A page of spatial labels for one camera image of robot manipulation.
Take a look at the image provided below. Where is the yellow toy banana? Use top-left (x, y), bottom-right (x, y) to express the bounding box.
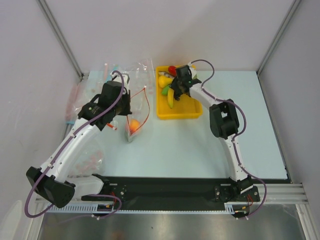
top-left (167, 88), bottom-right (175, 109)

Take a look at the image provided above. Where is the clear orange-zipper zip bag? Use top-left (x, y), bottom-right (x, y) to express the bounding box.
top-left (125, 85), bottom-right (151, 143)

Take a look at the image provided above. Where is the peach toy fruit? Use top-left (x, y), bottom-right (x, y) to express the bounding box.
top-left (129, 118), bottom-right (140, 134)

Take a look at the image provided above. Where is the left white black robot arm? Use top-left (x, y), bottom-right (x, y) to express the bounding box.
top-left (26, 80), bottom-right (131, 208)

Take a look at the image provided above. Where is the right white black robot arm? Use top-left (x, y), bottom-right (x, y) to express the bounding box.
top-left (170, 65), bottom-right (253, 201)

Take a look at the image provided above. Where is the clear pink-zipper zip bag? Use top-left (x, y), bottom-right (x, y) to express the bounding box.
top-left (65, 83), bottom-right (81, 124)

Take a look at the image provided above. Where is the clear small orange-zipper bag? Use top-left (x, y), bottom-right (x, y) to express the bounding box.
top-left (106, 123), bottom-right (118, 131)

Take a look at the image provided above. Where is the clear blue-zipper zip bag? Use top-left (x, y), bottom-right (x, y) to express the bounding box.
top-left (104, 63), bottom-right (123, 83)

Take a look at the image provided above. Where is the dark toy grape bunch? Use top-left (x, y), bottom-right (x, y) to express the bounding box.
top-left (174, 95), bottom-right (181, 101)

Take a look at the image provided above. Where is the red toy mango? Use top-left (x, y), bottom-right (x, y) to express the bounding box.
top-left (168, 65), bottom-right (177, 76)

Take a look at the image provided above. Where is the green toy vegetable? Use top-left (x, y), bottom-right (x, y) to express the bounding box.
top-left (161, 85), bottom-right (171, 96)

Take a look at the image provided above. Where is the grey toy fish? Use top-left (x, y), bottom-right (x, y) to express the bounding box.
top-left (158, 71), bottom-right (175, 79)

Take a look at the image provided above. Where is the yellow plastic bin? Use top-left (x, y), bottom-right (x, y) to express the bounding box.
top-left (155, 66), bottom-right (203, 120)

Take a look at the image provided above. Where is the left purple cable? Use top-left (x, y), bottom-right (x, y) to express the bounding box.
top-left (24, 70), bottom-right (123, 221)

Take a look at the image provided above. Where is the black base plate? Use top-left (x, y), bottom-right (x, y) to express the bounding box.
top-left (81, 176), bottom-right (260, 212)

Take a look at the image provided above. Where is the white slotted cable duct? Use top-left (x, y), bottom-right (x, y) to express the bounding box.
top-left (47, 203), bottom-right (246, 215)

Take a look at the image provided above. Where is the left aluminium corner post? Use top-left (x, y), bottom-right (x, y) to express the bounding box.
top-left (36, 0), bottom-right (84, 82)

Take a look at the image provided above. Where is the aluminium corner post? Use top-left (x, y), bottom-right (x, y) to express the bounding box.
top-left (256, 0), bottom-right (303, 78)
top-left (36, 0), bottom-right (84, 82)

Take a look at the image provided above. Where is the right aluminium corner post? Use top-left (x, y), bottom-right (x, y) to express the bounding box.
top-left (256, 0), bottom-right (303, 78)

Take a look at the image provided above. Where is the aluminium front rail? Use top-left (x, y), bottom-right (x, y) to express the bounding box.
top-left (34, 182), bottom-right (309, 206)

